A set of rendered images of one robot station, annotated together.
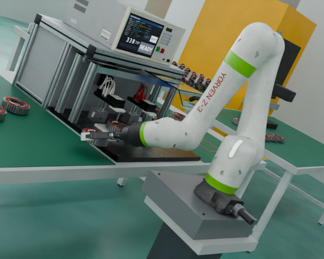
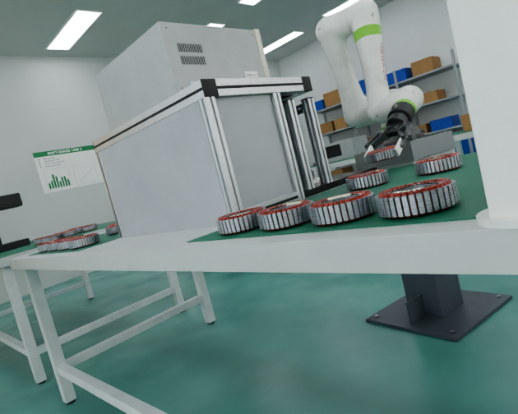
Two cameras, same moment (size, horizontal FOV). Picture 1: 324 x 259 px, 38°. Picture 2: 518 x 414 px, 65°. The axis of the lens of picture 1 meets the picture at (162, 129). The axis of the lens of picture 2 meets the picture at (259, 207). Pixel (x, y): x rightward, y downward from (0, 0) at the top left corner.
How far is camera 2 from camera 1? 262 cm
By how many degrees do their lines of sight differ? 77
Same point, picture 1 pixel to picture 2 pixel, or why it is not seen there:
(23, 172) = not seen: outside the picture
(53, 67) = (275, 140)
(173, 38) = not seen: hidden behind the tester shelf
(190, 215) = (446, 136)
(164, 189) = (426, 140)
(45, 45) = (243, 122)
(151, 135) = (419, 102)
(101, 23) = (237, 66)
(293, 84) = not seen: outside the picture
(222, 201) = (416, 131)
